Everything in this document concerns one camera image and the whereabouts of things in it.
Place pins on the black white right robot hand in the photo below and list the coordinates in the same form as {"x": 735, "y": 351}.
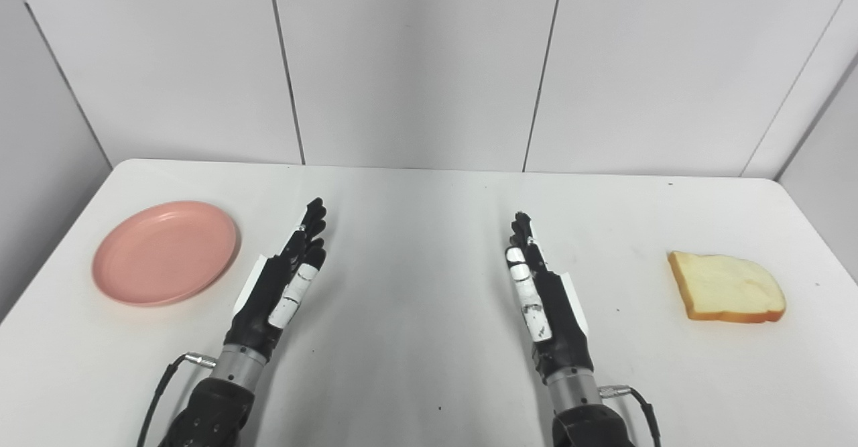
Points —
{"x": 549, "y": 306}

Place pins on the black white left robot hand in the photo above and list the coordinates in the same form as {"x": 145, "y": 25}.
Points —
{"x": 268, "y": 299}

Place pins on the pink round plate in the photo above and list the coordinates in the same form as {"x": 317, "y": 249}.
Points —
{"x": 165, "y": 252}

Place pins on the slice of white bread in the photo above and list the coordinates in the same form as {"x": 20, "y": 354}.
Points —
{"x": 727, "y": 286}

